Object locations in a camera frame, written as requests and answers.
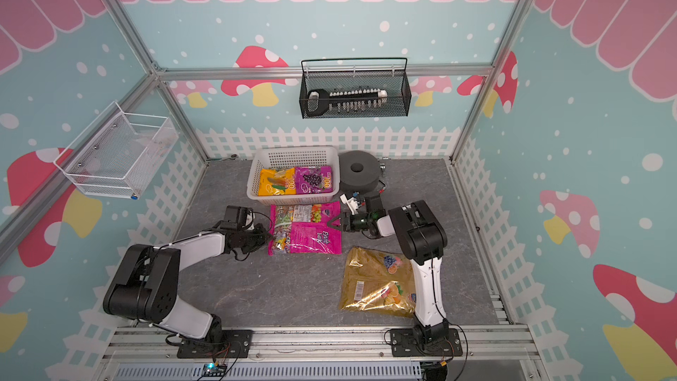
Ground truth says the large gold candy bag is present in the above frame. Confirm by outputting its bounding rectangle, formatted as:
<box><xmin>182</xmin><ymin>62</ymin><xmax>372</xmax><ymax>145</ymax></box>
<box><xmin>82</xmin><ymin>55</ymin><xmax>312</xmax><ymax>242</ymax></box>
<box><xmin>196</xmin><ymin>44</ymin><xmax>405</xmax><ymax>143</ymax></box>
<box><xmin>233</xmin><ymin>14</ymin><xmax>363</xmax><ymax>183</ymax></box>
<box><xmin>340</xmin><ymin>247</ymin><xmax>416</xmax><ymax>318</ymax></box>

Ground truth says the black wire wall basket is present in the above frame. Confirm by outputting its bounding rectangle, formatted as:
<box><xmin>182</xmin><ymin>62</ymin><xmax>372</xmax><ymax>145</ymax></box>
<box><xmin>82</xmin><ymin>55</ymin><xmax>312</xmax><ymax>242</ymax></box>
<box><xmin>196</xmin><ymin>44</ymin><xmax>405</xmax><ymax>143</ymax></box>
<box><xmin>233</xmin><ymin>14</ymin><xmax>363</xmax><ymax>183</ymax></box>
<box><xmin>299</xmin><ymin>58</ymin><xmax>412</xmax><ymax>119</ymax></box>

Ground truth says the large pink mixed candy bag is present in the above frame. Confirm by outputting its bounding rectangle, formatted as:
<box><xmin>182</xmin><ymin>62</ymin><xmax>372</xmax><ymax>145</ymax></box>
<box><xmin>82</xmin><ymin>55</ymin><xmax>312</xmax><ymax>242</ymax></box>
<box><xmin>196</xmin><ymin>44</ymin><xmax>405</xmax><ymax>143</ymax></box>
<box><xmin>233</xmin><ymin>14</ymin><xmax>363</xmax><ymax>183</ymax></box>
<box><xmin>268</xmin><ymin>202</ymin><xmax>342</xmax><ymax>256</ymax></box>

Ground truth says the white plastic perforated basket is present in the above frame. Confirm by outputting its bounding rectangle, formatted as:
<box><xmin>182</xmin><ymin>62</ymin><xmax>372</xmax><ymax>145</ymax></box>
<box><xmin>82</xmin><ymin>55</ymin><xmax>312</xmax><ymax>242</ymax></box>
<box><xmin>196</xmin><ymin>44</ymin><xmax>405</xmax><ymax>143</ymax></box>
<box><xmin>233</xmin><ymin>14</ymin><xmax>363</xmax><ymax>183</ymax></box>
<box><xmin>247</xmin><ymin>146</ymin><xmax>340</xmax><ymax>206</ymax></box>

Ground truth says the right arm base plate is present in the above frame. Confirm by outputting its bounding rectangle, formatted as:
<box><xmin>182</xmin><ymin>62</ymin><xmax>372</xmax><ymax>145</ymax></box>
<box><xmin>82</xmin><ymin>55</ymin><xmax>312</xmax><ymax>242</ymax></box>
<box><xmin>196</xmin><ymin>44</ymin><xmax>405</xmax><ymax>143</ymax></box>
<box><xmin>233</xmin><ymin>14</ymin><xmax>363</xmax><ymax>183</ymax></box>
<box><xmin>384</xmin><ymin>328</ymin><xmax>464</xmax><ymax>358</ymax></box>

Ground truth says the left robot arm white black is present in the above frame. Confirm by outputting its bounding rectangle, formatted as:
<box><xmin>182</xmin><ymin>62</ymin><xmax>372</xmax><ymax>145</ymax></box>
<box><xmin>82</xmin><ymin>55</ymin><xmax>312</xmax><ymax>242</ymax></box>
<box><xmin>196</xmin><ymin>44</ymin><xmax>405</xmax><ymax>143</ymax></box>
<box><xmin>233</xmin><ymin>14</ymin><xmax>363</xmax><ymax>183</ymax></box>
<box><xmin>102</xmin><ymin>223</ymin><xmax>272</xmax><ymax>346</ymax></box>

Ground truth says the black white brush tool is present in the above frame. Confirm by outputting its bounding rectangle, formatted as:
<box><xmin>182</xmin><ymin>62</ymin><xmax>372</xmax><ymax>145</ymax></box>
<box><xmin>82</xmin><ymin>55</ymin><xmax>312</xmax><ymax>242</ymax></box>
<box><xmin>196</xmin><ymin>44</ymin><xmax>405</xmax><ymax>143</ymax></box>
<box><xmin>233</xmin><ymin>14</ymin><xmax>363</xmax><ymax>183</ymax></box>
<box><xmin>306</xmin><ymin>88</ymin><xmax>388</xmax><ymax>116</ymax></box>

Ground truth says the small green circuit board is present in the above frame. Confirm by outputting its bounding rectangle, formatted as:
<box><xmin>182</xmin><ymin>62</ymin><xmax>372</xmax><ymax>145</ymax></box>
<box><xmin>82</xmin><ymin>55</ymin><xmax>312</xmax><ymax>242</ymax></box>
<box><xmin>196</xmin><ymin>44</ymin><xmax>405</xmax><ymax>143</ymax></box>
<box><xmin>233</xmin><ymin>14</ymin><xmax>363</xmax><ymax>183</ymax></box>
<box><xmin>201</xmin><ymin>363</ymin><xmax>227</xmax><ymax>379</ymax></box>

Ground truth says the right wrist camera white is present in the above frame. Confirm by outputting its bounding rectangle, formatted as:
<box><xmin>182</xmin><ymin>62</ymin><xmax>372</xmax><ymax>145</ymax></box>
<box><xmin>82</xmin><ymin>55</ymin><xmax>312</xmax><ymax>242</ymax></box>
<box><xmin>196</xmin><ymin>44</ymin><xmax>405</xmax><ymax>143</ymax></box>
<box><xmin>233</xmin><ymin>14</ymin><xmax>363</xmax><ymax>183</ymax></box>
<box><xmin>340</xmin><ymin>194</ymin><xmax>361</xmax><ymax>215</ymax></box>

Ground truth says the yellow mango candy bag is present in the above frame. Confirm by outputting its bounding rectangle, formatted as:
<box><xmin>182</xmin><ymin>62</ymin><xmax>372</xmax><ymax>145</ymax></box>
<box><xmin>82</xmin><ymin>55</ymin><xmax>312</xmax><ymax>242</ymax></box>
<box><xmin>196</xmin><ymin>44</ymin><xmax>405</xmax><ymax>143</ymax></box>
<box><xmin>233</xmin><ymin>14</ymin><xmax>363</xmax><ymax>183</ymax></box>
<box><xmin>257</xmin><ymin>168</ymin><xmax>296</xmax><ymax>197</ymax></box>

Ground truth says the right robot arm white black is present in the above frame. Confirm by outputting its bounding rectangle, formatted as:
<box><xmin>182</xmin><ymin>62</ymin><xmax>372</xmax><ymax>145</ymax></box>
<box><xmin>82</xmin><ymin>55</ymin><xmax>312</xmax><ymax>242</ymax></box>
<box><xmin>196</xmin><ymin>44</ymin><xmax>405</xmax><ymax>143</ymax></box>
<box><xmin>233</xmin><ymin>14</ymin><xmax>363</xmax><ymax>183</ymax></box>
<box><xmin>340</xmin><ymin>193</ymin><xmax>449</xmax><ymax>335</ymax></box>

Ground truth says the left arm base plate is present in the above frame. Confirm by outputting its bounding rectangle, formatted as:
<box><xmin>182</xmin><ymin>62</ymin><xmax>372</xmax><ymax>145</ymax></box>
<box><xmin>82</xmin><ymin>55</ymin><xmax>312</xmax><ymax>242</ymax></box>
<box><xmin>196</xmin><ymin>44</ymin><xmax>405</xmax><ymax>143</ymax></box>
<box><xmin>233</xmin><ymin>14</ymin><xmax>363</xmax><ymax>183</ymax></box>
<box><xmin>176</xmin><ymin>329</ymin><xmax>254</xmax><ymax>359</ymax></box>

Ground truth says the aluminium front rail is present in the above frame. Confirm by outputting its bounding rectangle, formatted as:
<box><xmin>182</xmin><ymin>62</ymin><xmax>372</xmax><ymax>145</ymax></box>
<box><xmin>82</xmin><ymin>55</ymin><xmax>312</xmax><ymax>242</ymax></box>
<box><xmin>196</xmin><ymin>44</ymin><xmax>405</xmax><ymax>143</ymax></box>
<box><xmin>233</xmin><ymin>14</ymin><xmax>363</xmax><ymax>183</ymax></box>
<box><xmin>102</xmin><ymin>325</ymin><xmax>539</xmax><ymax>363</ymax></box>

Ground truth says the white wire wall basket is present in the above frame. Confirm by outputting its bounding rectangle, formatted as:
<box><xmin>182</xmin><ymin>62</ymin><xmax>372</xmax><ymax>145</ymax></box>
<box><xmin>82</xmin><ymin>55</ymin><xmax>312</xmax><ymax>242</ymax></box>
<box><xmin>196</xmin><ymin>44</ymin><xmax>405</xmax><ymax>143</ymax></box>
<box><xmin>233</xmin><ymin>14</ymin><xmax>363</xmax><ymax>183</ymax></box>
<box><xmin>53</xmin><ymin>102</ymin><xmax>179</xmax><ymax>200</ymax></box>

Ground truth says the purple grape candy bag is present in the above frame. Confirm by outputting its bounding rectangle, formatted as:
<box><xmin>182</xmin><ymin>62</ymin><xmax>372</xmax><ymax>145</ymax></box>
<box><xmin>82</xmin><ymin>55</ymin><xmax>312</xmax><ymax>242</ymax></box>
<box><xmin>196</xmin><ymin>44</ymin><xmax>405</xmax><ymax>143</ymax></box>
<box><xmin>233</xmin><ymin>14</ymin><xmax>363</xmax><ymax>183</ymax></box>
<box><xmin>294</xmin><ymin>166</ymin><xmax>334</xmax><ymax>195</ymax></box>

